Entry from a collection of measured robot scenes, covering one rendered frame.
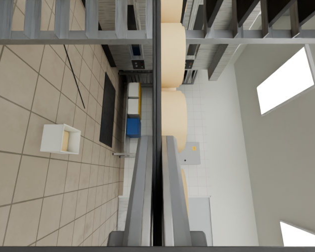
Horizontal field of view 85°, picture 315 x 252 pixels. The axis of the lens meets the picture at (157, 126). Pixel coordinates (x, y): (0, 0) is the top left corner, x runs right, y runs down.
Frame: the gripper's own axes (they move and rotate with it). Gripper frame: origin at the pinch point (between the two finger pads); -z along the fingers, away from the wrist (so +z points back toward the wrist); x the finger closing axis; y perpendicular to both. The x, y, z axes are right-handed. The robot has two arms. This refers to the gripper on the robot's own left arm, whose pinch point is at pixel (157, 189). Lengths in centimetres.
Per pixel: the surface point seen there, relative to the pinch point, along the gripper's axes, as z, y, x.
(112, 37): -54, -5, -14
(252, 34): -54, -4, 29
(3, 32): -55, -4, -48
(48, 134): -93, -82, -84
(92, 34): -54, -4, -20
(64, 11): -60, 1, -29
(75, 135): -113, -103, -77
